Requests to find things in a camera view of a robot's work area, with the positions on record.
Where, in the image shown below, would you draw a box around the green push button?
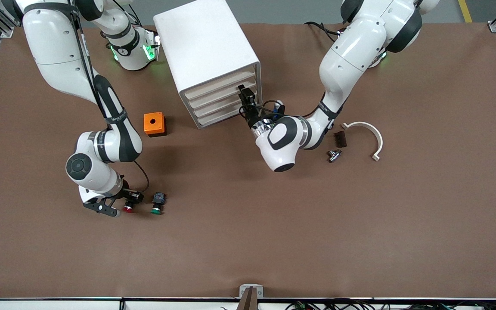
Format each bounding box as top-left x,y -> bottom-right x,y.
150,192 -> 167,215

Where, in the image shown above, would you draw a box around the white curved bracket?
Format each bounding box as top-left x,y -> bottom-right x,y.
341,121 -> 384,162

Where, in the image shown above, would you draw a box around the black base cable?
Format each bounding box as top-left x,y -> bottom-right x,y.
303,21 -> 343,43
120,2 -> 146,29

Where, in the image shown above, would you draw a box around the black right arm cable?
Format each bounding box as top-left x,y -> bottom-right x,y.
69,4 -> 150,195

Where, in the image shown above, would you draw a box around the red push button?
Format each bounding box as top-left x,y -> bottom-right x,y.
122,194 -> 142,214

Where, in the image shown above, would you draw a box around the grey metal bracket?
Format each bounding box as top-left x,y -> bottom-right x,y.
239,284 -> 264,298

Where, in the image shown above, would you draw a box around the orange box with hole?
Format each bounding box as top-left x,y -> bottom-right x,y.
143,112 -> 167,137

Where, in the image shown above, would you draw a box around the white table edge rail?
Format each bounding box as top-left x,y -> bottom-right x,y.
0,296 -> 496,310

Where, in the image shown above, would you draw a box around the tangled black cables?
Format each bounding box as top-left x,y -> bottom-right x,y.
285,299 -> 496,310

